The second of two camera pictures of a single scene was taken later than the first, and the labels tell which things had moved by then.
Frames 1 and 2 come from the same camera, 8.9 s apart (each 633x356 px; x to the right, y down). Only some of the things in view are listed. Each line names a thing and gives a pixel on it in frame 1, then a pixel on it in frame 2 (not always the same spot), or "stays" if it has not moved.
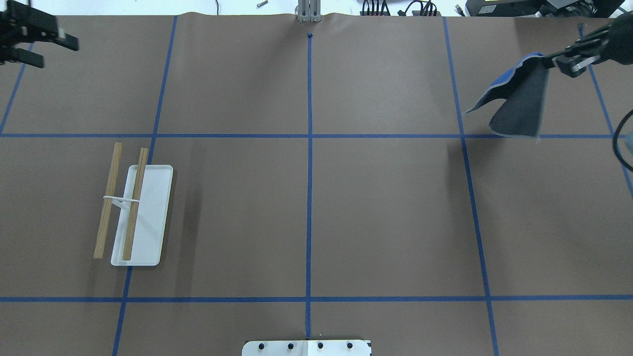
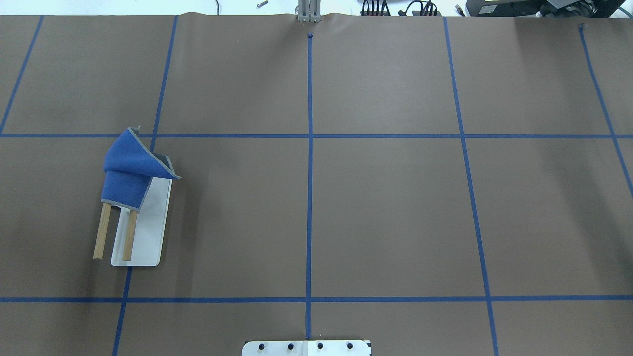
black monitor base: (550, 8) stays
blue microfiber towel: (524, 85) -> (129, 166)
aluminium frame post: (308, 11) stays
